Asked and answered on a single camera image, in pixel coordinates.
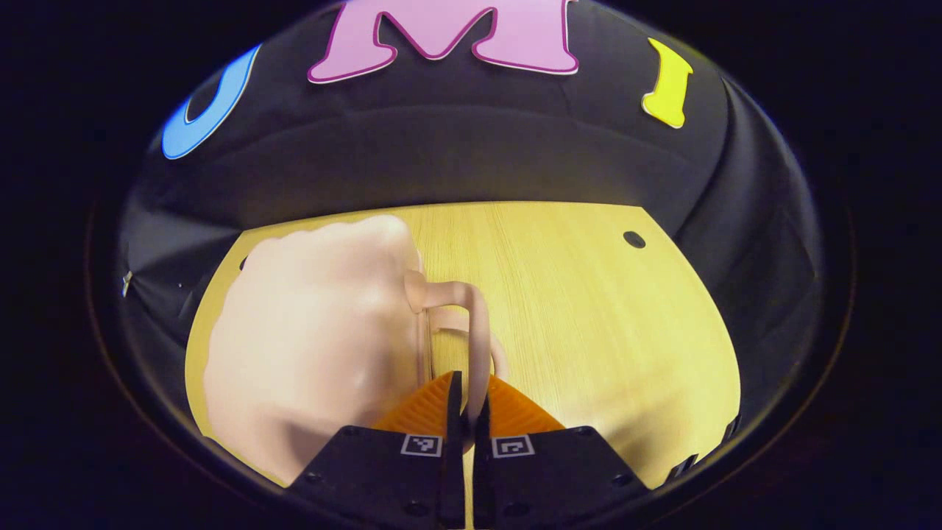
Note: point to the black backdrop cloth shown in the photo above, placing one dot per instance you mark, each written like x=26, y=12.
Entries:
x=478, y=140

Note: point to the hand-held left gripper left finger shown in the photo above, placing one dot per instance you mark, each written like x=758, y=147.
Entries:
x=383, y=478

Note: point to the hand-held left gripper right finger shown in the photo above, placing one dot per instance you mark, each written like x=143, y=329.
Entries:
x=552, y=478

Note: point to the pale pink suitcase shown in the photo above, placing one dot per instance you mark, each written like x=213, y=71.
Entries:
x=316, y=338

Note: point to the silver metal clip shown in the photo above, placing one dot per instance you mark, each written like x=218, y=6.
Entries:
x=126, y=283

